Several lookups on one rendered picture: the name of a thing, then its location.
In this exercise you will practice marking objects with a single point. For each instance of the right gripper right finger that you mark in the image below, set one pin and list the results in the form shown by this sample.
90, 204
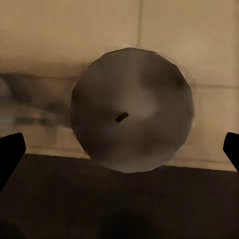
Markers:
231, 148

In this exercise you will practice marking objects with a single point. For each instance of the cabinet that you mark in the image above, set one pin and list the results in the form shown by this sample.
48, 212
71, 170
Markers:
57, 191

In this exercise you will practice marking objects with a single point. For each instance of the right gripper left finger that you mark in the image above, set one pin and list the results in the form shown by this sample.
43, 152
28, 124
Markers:
12, 148

